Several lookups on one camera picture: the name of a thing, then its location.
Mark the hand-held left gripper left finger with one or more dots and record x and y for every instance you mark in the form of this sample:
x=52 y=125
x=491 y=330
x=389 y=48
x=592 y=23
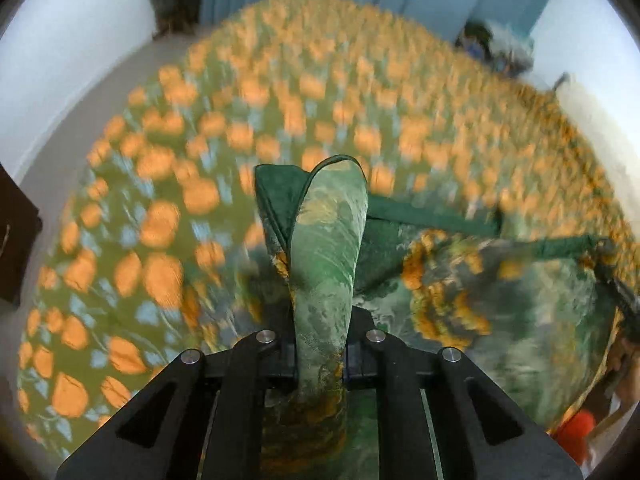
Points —
x=285 y=360

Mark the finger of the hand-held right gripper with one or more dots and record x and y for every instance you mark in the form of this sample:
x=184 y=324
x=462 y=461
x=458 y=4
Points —
x=617 y=287

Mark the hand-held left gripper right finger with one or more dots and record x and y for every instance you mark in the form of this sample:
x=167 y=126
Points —
x=357 y=360

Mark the green printed jacket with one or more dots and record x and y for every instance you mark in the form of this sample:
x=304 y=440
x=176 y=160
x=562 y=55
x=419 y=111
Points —
x=325 y=260

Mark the pile of clothes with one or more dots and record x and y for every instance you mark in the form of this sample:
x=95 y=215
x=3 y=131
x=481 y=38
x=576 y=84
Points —
x=492 y=47

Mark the orange fleece garment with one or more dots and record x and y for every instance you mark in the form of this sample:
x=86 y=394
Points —
x=575 y=432

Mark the green orange floral quilt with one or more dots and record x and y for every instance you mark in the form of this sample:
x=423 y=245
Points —
x=175 y=185

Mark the dark wooden cabinet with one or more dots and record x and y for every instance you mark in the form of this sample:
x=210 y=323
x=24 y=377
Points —
x=15 y=240

